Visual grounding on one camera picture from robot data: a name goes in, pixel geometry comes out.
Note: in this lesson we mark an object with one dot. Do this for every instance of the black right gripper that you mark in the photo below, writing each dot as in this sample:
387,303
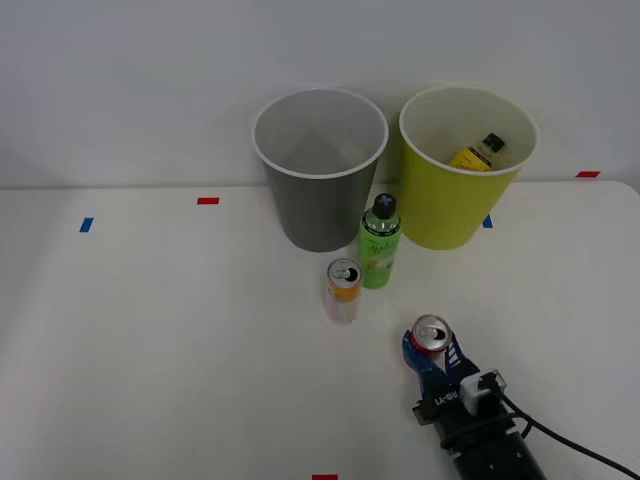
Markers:
442,400

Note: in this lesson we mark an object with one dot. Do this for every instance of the red drink can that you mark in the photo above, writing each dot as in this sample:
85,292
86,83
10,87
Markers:
431,334

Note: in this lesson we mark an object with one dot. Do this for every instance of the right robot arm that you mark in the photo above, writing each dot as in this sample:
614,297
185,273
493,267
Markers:
500,460

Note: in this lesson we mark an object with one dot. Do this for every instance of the orange and white drink can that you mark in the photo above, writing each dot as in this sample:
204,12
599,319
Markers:
342,300

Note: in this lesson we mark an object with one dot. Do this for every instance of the green bottle with black cap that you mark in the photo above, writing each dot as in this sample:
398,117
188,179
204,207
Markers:
378,255

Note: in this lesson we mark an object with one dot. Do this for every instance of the yellow-green plastic waste bin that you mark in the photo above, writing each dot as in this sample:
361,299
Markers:
440,210

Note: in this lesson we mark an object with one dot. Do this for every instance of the grey plastic waste bin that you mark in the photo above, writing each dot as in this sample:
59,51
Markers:
320,215

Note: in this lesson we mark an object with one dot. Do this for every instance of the yellow bottle with black cap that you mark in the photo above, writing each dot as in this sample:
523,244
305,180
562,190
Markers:
472,157

